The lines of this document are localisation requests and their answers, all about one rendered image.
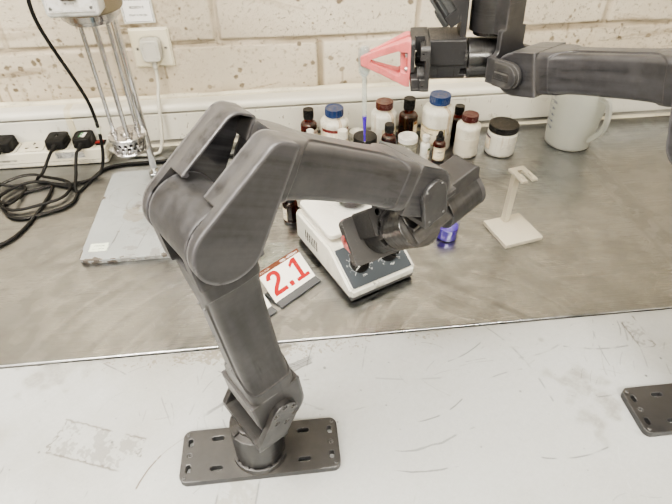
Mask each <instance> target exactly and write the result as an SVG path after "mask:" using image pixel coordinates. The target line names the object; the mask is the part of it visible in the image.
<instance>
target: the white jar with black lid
mask: <svg viewBox="0 0 672 504"><path fill-rule="evenodd" d="M519 126H520V124H519V122H518V121H516V120H515V119H512V118H509V117H495V118H492V119H491V120H490V122H489V128H488V131H487V135H486V141H485V146H484V150H485V152H486V153H487V154H488V155H490V156H493V157H497V158H506V157H509V156H511V155H512V154H513V153H514V149H515V144H516V140H517V136H518V131H519Z"/></svg>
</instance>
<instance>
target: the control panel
mask: <svg viewBox="0 0 672 504"><path fill-rule="evenodd" d="M335 254H336V256H337V258H338V260H339V262H340V264H341V266H342V268H343V270H344V272H345V274H346V276H347V278H348V280H349V282H350V284H351V286H352V288H353V289H356V288H359V287H361V286H363V285H366V284H368V283H371V282H373V281H375V280H378V279H380V278H382V277H385V276H387V275H390V274H392V273H394V272H397V271H399V270H402V269H404V268H406V267H409V266H410V265H411V263H410V261H409V259H408V257H407V255H406V253H405V252H404V250H399V253H398V254H397V255H396V257H395V259H394V260H392V261H385V260H383V259H382V258H381V259H378V260H376V261H373V262H370V263H369V267H368V269H367V270H366V271H365V272H362V273H358V272H356V271H354V270H353V269H352V267H351V265H350V261H351V260H350V257H349V254H350V253H349V252H348V251H347V250H346V249H345V248H344V247H343V248H341V249H338V250H336V251H335Z"/></svg>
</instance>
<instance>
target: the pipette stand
mask: <svg viewBox="0 0 672 504"><path fill-rule="evenodd" d="M508 171H509V172H510V173H511V178H510V183H509V187H508V191H507V195H506V199H505V203H504V207H503V212H502V216H501V217H498V218H494V219H490V220H485V221H484V222H483V224H484V226H485V227H486V228H487V229H488V230H489V231H490V232H491V233H492V235H493V236H494V237H495V238H496V239H497V240H498V241H499V242H500V244H501V245H502V246H503V247H504V248H505V249H507V248H511V247H515V246H519V245H523V244H527V243H531V242H535V241H539V240H542V238H543V236H542V235H541V234H540V233H539V232H538V231H537V230H536V229H535V228H534V227H533V226H532V225H531V224H530V223H529V222H528V221H527V220H526V219H525V218H524V217H523V216H522V215H521V214H520V213H516V214H512V215H511V212H512V208H513V204H514V200H515V196H516V192H517V188H518V184H519V181H520V182H521V183H522V184H524V183H527V182H528V180H527V179H526V178H525V177H524V176H523V175H522V174H521V173H523V174H524V175H525V176H526V177H528V178H529V179H530V180H531V181H532V182H534V181H537V180H538V178H537V177H536V176H535V175H534V174H532V173H531V172H530V171H529V170H528V169H527V168H526V167H524V166H519V167H514V168H509V169H508Z"/></svg>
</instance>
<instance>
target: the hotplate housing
mask: <svg viewBox="0 0 672 504"><path fill-rule="evenodd" d="M296 219H297V233H298V236H299V238H300V239H301V241H302V242H303V243H304V244H305V245H306V247H307V248H308V249H309V250H310V251H311V253H312V254H313V255H314V256H315V258H316V259H317V260H318V261H319V262H320V264H321V265H322V266H323V267H324V269H325V270H326V271H327V272H328V273H329V275H330V276H331V277H332V278H333V280H334V281H335V282H336V283H337V284H338V286H339V287H340V288H341V289H342V290H343V292H344V293H345V294H346V295H347V297H348V298H349V299H350V300H351V301H354V300H356V299H358V298H361V297H363V296H365V295H368V294H370V293H372V292H375V291H377V290H379V289H382V288H384V287H386V286H389V285H391V284H393V283H396V282H398V281H400V280H403V279H405V278H407V277H410V276H412V273H413V270H414V264H413V262H412V260H411V258H410V257H409V255H408V253H407V251H406V250H404V252H405V253H406V255H407V257H408V259H409V261H410V263H411V265H410V266H409V267H406V268H404V269H402V270H399V271H397V272H394V273H392V274H390V275H387V276H385V277H382V278H380V279H378V280H375V281H373V282H371V283H368V284H366V285H363V286H361V287H359V288H356V289H353V288H352V286H351V284H350V282H349V280H348V278H347V276H346V274H345V272H344V270H343V268H342V266H341V264H340V262H339V260H338V258H337V256H336V254H335V251H336V250H338V249H341V248H343V244H342V241H341V237H340V238H337V239H328V238H327V237H326V236H325V235H324V234H323V232H322V231H321V230H320V229H319V228H318V227H317V226H316V225H315V223H314V222H313V221H312V220H311V219H310V218H309V217H308V216H307V214H306V213H305V212H304V211H303V210H302V209H298V210H297V212H296Z"/></svg>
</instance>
